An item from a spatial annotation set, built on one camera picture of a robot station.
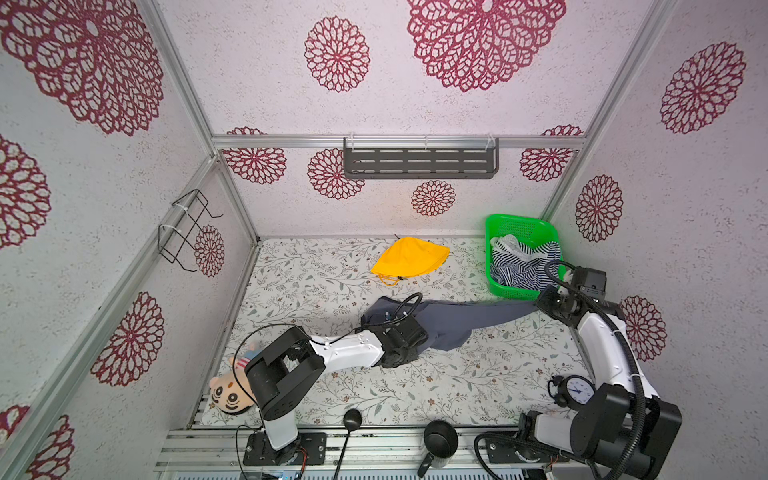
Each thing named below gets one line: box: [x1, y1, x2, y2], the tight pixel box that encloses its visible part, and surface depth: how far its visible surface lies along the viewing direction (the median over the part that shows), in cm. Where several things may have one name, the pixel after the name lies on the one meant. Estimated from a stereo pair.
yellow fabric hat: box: [371, 237, 450, 286], surface depth 115 cm
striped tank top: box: [491, 234, 561, 290], surface depth 109 cm
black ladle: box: [333, 408, 363, 480], surface depth 79 cm
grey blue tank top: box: [361, 296, 539, 352], surface depth 93 cm
